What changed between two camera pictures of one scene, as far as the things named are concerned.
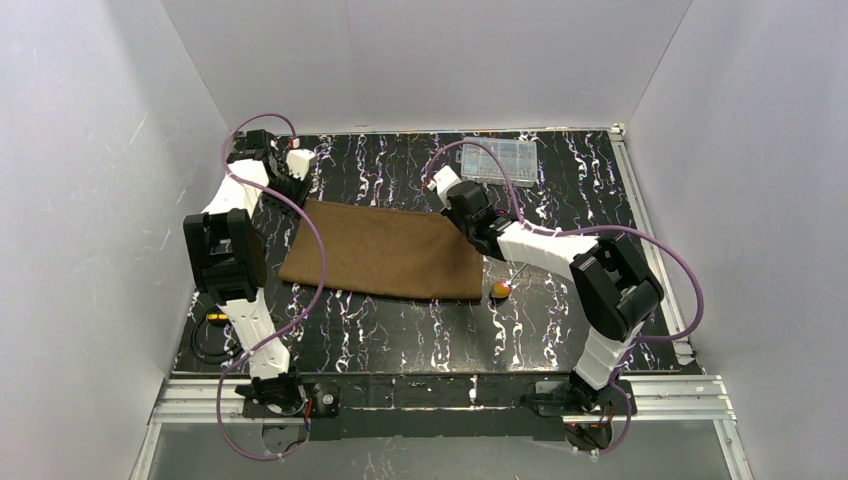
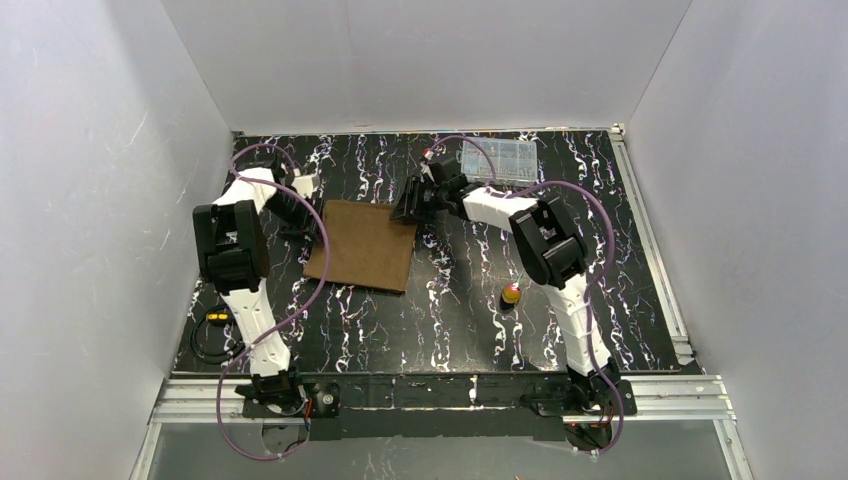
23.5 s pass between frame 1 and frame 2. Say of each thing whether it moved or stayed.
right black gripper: moved
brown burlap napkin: moved
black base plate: stayed
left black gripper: moved
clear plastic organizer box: stayed
